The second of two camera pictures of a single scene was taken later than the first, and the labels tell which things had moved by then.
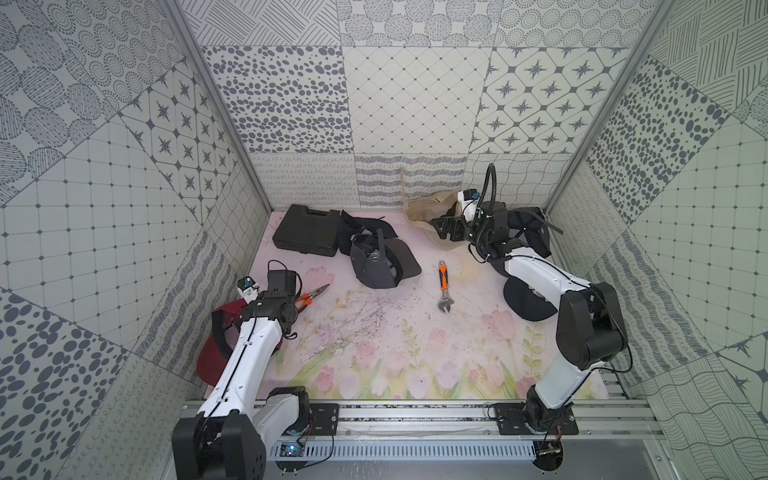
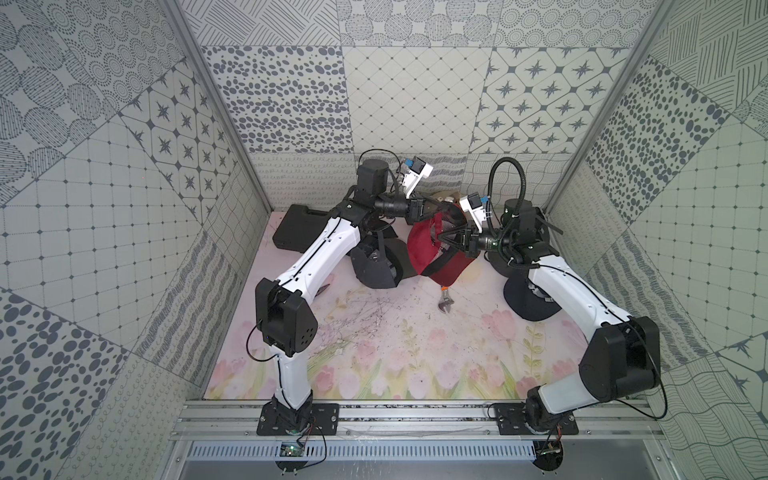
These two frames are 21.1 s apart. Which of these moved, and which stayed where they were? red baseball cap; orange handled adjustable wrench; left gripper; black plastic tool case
Moved: red baseball cap; left gripper
Stayed: black plastic tool case; orange handled adjustable wrench
